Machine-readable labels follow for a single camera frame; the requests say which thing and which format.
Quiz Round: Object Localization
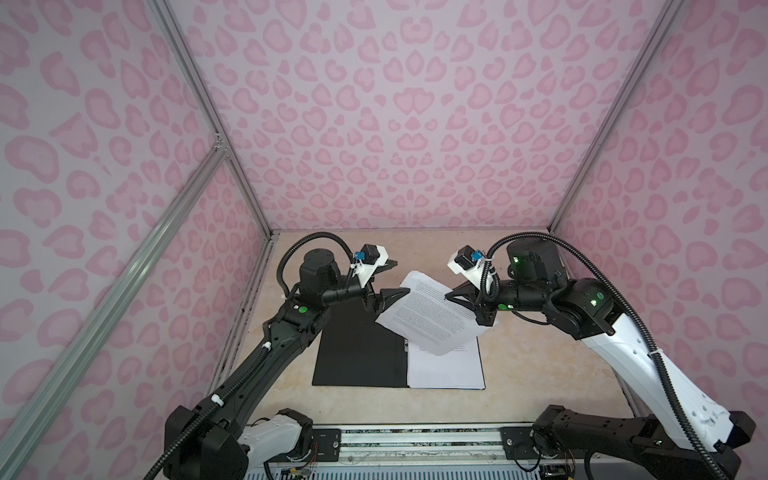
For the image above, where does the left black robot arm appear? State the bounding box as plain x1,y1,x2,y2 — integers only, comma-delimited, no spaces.
145,244,409,479

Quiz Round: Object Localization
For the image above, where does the left corner aluminium post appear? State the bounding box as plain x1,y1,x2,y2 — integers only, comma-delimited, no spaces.
146,0,273,239

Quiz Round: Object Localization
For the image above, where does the right corner aluminium post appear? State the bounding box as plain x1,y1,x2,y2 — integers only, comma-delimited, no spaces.
547,0,688,233

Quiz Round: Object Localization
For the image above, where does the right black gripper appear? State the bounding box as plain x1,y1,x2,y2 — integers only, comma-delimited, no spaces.
442,277,548,326

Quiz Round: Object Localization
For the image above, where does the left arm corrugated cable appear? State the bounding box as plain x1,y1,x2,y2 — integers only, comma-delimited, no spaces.
143,232,361,480

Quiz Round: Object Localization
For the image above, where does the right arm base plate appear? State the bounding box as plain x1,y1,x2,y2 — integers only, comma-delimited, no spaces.
499,425,586,462

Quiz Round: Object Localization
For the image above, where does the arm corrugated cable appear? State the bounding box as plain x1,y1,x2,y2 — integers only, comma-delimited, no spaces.
143,232,361,480
478,232,730,480

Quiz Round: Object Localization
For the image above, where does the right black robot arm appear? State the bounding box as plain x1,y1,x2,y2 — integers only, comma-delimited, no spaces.
445,231,756,479

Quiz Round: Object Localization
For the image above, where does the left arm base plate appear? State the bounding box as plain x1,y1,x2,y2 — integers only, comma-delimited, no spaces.
270,428,342,463

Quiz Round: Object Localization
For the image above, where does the black file folder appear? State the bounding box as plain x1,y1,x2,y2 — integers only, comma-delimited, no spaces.
312,300,409,388

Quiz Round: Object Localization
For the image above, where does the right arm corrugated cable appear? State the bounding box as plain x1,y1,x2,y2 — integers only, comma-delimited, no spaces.
478,232,730,480

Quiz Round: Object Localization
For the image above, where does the diagonal aluminium frame bar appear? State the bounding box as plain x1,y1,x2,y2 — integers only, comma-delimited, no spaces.
1,145,227,479

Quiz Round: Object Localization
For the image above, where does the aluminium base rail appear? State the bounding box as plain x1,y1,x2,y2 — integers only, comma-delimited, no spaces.
241,420,651,479

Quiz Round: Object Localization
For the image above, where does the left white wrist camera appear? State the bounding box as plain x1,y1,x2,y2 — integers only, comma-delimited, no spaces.
351,244,389,287

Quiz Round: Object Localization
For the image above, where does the corner aluminium post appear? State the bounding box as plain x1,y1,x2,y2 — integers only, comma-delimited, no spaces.
146,0,273,239
547,0,688,233

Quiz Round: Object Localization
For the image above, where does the printed paper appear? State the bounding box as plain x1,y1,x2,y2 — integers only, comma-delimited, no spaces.
407,339,486,390

